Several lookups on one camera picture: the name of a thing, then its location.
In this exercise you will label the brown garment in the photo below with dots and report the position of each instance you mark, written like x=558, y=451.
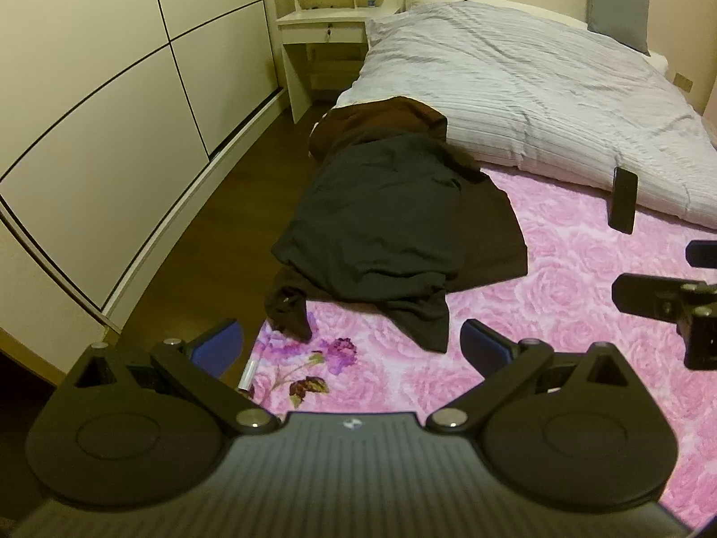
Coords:
x=493, y=235

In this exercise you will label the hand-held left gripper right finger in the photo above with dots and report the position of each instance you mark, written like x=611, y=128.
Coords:
x=483, y=344

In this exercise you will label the black garment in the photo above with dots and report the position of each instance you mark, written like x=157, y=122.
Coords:
x=369, y=218

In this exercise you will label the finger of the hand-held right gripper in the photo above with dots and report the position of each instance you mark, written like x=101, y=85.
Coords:
x=644, y=294
x=703, y=254

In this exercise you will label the grey pillow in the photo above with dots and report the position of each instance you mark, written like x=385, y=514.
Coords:
x=619, y=8

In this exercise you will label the black phone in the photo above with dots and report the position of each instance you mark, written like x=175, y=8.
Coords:
x=623, y=202

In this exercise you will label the cream sliding-door wardrobe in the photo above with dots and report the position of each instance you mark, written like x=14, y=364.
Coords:
x=112, y=123

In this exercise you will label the wall socket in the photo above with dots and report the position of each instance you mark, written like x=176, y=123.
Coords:
x=683, y=82

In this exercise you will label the grey striped duvet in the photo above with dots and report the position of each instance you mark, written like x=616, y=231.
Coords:
x=532, y=84

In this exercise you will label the pink floral blanket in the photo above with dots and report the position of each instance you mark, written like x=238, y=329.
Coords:
x=560, y=302

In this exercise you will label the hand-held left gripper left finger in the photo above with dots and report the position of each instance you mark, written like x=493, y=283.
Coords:
x=221, y=344

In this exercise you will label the cream dressing table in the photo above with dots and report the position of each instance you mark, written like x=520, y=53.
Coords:
x=319, y=28

